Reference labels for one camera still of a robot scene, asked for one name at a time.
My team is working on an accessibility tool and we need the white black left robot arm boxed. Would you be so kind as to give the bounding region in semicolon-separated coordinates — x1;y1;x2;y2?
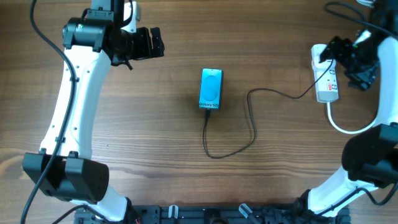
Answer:
21;1;165;223

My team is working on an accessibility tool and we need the white power strip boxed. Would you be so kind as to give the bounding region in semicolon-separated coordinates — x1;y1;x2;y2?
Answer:
311;44;339;103

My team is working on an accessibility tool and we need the blue screen smartphone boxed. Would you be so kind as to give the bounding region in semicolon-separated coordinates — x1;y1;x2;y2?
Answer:
198;68;223;110

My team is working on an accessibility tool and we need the black charger cable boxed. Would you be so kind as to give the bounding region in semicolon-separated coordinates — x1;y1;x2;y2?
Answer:
202;58;336;160

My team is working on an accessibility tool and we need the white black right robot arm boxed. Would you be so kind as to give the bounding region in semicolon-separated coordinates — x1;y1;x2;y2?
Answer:
292;0;397;223

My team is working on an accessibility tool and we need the white power strip cord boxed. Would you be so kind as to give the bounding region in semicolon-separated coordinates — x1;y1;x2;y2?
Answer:
326;0;379;135

